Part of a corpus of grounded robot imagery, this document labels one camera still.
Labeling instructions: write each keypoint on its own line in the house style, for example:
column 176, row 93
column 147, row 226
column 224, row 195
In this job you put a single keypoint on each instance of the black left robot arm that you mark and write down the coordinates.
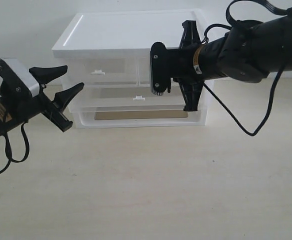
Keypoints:
column 17, row 107

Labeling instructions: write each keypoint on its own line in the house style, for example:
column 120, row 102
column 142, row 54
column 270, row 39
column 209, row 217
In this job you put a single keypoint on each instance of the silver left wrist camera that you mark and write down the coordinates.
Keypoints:
column 17, row 81

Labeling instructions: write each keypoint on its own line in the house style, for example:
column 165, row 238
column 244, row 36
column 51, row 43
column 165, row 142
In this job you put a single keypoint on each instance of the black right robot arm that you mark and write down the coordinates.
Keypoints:
column 248, row 52

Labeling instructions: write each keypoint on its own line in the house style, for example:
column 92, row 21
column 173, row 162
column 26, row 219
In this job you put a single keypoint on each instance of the white plastic drawer cabinet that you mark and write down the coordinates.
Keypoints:
column 129, row 35

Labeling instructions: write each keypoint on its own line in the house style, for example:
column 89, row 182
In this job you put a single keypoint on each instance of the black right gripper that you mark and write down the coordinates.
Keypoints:
column 181, row 69

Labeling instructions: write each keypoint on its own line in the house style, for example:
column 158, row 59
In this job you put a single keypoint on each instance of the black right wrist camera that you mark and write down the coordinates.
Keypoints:
column 159, row 69

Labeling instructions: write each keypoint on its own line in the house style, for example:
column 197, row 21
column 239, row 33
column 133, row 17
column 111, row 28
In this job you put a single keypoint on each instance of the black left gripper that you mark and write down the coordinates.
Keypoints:
column 18, row 111

